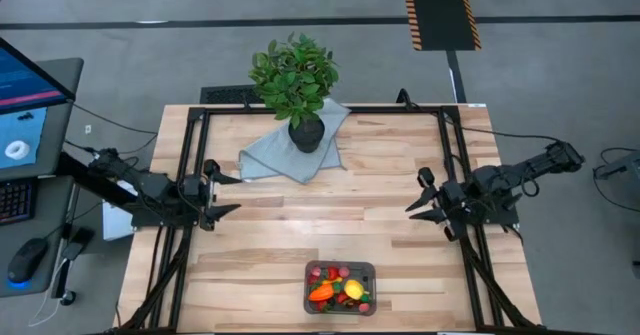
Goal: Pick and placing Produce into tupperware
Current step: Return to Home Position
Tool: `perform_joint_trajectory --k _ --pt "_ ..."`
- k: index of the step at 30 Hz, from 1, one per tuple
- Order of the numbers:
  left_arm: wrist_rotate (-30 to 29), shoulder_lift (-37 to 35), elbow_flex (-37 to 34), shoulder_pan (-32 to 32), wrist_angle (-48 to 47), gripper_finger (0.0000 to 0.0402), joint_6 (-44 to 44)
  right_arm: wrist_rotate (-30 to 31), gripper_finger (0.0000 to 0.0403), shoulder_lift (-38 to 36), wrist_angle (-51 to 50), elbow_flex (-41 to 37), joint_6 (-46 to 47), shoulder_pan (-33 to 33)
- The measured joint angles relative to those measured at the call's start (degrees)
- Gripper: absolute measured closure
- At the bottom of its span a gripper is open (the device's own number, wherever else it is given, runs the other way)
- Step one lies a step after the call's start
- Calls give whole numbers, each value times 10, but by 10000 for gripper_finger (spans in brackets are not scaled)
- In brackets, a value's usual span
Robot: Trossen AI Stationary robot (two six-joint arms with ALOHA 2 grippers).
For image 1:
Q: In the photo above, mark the black diagonal support bar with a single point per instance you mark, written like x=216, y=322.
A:
x=82, y=175

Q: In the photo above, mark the yellow toy lemon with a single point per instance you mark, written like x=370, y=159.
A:
x=353, y=289

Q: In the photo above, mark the grey folded cloth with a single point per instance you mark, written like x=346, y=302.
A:
x=270, y=160

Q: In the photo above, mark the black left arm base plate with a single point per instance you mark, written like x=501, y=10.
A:
x=150, y=221

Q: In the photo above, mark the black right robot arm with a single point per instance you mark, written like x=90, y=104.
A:
x=530, y=167

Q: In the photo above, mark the black phone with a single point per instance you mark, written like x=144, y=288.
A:
x=77, y=245

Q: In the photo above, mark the green plant in black pot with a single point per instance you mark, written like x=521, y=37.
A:
x=295, y=75

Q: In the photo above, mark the black floor grate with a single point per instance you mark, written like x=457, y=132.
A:
x=225, y=95

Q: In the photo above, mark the white box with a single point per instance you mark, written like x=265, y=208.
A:
x=115, y=222

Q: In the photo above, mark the grey side desk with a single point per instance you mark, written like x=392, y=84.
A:
x=50, y=225

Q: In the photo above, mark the grey framed display screen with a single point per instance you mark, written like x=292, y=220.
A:
x=60, y=125

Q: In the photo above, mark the black caster wheel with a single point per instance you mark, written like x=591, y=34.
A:
x=67, y=298

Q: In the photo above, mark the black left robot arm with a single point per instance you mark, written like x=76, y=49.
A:
x=145, y=185

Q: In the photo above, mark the black framed computer monitor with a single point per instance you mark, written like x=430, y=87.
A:
x=25, y=82

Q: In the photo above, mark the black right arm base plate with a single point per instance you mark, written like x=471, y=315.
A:
x=502, y=217

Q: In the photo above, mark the orange toy carrot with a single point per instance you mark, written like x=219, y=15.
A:
x=321, y=292

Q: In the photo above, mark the black computer mouse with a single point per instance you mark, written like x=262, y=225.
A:
x=27, y=260

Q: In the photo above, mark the black keyboard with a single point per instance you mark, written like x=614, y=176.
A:
x=15, y=200

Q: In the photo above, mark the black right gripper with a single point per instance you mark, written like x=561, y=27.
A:
x=452, y=200

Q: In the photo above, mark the black aluminium table frame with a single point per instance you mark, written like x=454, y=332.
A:
x=390, y=109

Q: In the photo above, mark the black floor device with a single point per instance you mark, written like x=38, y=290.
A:
x=620, y=167

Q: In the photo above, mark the black hazard striped floor mat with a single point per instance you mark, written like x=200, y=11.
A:
x=440, y=10

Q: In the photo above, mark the clear grey tupperware container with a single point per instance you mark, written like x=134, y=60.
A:
x=368, y=272

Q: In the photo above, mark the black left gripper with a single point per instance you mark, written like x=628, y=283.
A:
x=192, y=190

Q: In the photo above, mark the round pink toy fruit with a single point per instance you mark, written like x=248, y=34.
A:
x=316, y=271

